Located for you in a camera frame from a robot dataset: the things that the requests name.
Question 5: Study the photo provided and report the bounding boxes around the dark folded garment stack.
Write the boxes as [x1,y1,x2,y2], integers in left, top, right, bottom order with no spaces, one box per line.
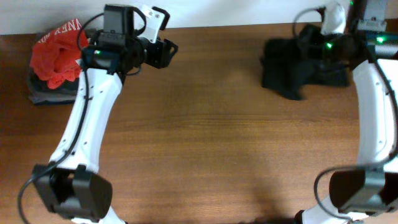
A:
[27,30,94,106]

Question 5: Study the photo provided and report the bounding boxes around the red folded t-shirt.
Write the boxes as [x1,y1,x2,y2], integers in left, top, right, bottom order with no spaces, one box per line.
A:
[30,18,88,90]

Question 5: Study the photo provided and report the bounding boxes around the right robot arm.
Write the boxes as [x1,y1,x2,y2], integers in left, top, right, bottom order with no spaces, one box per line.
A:
[294,1,397,224]

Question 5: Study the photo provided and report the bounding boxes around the black t-shirt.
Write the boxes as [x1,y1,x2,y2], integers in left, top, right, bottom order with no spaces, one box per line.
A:
[260,36,349,101]

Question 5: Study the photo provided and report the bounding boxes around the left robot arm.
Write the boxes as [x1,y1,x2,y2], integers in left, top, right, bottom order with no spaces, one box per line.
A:
[29,4,178,223]

